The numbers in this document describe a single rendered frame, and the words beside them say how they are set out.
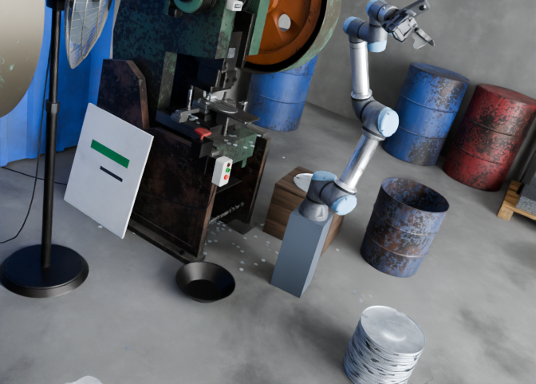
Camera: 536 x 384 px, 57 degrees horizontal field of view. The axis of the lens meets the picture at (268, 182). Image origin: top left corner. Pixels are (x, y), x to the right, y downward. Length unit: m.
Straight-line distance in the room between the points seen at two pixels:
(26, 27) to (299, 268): 1.75
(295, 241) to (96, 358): 1.06
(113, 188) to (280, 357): 1.27
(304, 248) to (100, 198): 1.17
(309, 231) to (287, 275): 0.30
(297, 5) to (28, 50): 1.74
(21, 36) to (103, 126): 1.57
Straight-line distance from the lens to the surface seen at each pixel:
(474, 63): 5.51
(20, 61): 1.39
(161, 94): 2.69
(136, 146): 2.71
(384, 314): 2.38
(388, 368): 2.26
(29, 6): 1.35
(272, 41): 2.90
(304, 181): 3.08
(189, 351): 2.25
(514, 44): 5.47
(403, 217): 2.94
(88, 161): 2.97
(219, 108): 2.63
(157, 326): 2.34
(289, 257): 2.58
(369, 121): 2.25
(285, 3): 2.86
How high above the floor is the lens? 1.61
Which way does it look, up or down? 25 degrees down
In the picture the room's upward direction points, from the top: 15 degrees clockwise
